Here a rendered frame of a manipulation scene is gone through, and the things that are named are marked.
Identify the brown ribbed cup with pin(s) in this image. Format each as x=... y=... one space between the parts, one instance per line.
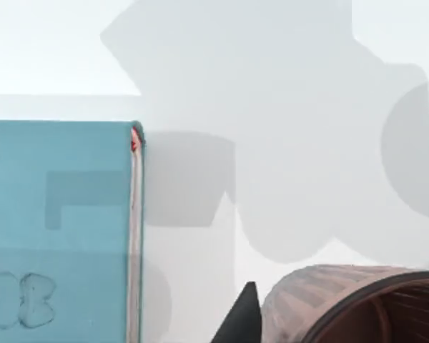
x=343 y=307

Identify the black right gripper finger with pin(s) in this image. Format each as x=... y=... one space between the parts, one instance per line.
x=244 y=318

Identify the light blue book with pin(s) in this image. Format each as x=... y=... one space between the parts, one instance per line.
x=57 y=228

